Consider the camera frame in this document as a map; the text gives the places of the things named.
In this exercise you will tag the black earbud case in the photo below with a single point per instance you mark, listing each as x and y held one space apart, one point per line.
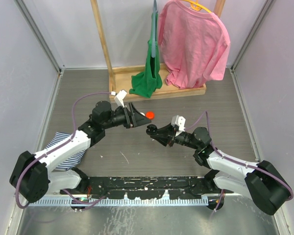
151 129

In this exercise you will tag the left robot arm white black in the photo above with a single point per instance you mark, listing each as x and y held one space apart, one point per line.
34 175

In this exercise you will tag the grey slotted cable duct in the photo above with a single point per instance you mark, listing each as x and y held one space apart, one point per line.
126 202

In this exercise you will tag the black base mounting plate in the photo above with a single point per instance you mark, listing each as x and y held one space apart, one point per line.
178 187

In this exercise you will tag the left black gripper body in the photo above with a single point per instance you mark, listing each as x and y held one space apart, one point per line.
122 117

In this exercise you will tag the pink t-shirt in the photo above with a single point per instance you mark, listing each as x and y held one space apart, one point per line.
194 45

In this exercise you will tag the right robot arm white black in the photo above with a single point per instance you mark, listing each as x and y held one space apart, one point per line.
260 182

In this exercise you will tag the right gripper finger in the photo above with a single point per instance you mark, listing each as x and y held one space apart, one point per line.
163 140
166 130

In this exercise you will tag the wooden clothes rack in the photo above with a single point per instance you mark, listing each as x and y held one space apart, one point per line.
120 77

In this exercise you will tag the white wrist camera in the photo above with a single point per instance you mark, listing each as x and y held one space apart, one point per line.
178 123
119 97

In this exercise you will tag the yellow clothes hanger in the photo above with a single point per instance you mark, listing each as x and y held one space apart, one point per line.
196 6

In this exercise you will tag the green tank top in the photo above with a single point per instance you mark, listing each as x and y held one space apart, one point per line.
149 80

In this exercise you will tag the grey-blue clothes hanger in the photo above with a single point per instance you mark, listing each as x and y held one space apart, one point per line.
154 29

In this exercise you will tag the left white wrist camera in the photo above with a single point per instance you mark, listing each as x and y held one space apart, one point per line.
119 97

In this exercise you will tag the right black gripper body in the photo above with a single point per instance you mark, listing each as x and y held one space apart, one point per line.
183 138

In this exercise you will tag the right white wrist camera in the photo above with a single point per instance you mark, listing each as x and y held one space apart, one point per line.
178 123

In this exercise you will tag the orange earbud case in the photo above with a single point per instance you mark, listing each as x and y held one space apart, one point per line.
150 115

